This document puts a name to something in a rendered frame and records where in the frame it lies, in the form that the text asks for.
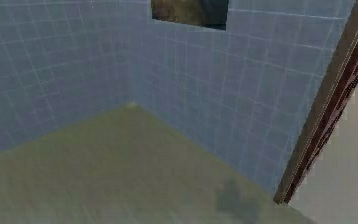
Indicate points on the dark framed wall picture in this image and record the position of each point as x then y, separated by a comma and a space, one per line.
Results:
187, 11

